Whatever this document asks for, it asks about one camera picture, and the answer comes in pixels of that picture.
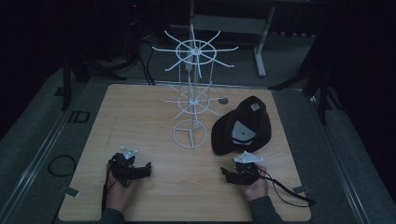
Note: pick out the black baseball cap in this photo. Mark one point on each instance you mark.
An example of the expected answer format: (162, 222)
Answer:
(225, 127)

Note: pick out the person's left hand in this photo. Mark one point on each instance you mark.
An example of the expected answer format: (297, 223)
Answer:
(116, 194)

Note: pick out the person's right hand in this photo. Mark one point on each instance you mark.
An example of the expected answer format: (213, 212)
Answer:
(258, 188)

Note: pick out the grey metal desk frame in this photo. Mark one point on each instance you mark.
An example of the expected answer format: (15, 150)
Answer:
(230, 24)

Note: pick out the black rectangular frame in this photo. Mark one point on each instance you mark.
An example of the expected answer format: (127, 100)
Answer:
(71, 117)

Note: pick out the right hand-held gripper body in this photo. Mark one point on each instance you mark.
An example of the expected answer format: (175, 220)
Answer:
(247, 172)

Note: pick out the grey round tape piece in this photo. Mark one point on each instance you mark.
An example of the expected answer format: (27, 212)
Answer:
(223, 100)

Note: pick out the grey tape strip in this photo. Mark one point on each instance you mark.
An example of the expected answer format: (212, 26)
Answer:
(72, 192)
(301, 189)

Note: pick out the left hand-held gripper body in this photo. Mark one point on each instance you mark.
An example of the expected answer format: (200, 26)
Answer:
(123, 168)

